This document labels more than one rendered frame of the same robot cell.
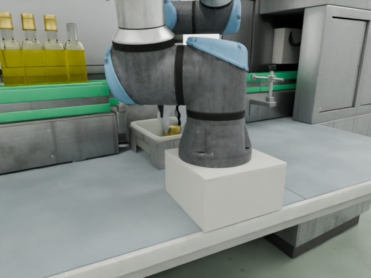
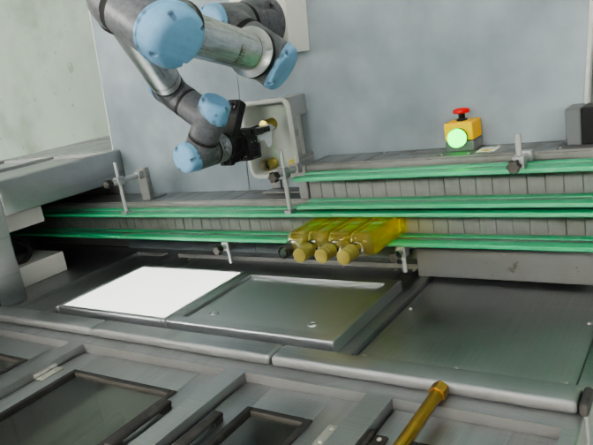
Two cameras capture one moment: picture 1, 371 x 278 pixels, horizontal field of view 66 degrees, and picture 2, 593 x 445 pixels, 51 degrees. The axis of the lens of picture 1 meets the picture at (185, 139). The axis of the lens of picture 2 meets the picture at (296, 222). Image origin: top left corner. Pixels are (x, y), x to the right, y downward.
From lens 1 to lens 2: 1.50 m
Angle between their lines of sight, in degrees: 45
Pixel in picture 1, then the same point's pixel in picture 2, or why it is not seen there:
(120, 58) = (276, 43)
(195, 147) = (272, 11)
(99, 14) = (238, 305)
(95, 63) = (287, 280)
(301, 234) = not seen: hidden behind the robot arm
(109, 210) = (353, 33)
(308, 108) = (107, 161)
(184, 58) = (238, 22)
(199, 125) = (260, 12)
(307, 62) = (63, 184)
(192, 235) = not seen: outside the picture
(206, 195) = not seen: outside the picture
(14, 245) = (410, 12)
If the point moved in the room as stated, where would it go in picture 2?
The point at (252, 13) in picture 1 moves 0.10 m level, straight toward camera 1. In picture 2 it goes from (33, 303) to (41, 282)
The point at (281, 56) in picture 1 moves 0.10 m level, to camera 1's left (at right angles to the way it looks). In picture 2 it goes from (54, 255) to (72, 270)
